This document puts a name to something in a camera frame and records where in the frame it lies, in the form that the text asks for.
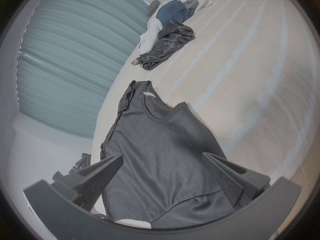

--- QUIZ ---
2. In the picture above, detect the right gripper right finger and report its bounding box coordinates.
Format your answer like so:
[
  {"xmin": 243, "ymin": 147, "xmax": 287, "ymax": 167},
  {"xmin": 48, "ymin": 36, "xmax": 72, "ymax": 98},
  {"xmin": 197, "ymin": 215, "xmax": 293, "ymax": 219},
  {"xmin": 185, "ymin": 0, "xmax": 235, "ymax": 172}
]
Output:
[{"xmin": 201, "ymin": 152, "xmax": 271, "ymax": 207}]

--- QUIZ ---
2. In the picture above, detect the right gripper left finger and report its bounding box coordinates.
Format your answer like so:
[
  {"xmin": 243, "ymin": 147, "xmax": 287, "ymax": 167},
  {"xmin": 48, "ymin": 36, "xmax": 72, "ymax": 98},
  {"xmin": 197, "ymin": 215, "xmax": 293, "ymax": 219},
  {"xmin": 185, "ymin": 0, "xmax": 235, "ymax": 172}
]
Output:
[{"xmin": 52, "ymin": 154, "xmax": 124, "ymax": 211}]

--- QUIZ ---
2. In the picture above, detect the black T-shirt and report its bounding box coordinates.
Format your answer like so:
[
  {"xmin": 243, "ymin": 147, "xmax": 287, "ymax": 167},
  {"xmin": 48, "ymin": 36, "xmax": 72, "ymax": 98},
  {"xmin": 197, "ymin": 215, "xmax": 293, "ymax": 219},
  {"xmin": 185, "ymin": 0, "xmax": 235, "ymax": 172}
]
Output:
[{"xmin": 100, "ymin": 80, "xmax": 237, "ymax": 229}]

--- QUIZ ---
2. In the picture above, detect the bed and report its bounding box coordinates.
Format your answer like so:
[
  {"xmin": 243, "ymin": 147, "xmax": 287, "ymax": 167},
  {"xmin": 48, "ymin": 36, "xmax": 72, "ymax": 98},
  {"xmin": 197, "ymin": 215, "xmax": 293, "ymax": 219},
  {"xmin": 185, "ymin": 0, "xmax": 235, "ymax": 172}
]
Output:
[{"xmin": 90, "ymin": 0, "xmax": 318, "ymax": 231}]

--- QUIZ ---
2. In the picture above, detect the pile of clothes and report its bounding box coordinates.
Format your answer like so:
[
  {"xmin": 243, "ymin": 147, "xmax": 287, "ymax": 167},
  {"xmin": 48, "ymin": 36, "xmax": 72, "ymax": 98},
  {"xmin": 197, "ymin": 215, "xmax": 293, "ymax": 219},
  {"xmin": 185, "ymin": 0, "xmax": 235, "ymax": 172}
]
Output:
[{"xmin": 139, "ymin": 0, "xmax": 213, "ymax": 56}]

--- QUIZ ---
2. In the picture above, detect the blue-green curtain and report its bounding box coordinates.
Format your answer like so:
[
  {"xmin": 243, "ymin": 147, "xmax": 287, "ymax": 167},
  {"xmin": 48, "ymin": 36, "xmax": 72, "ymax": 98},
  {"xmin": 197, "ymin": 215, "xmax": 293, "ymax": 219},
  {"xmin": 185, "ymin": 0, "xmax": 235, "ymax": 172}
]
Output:
[
  {"xmin": 20, "ymin": 0, "xmax": 156, "ymax": 92},
  {"xmin": 15, "ymin": 55, "xmax": 111, "ymax": 140}
]

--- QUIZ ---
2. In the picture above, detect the black shiny garment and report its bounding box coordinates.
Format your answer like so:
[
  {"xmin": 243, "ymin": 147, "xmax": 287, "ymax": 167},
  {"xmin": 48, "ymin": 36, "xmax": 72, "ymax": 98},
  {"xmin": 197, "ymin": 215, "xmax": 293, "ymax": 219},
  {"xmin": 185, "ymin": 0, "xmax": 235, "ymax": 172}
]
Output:
[{"xmin": 132, "ymin": 19, "xmax": 196, "ymax": 71}]

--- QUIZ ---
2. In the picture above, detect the grey bedside table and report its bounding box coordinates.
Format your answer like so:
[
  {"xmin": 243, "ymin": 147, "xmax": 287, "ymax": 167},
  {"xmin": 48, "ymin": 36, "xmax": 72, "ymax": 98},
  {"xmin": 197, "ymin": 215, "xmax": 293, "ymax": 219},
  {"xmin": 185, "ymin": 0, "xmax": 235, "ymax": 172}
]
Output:
[{"xmin": 146, "ymin": 1, "xmax": 161, "ymax": 16}]

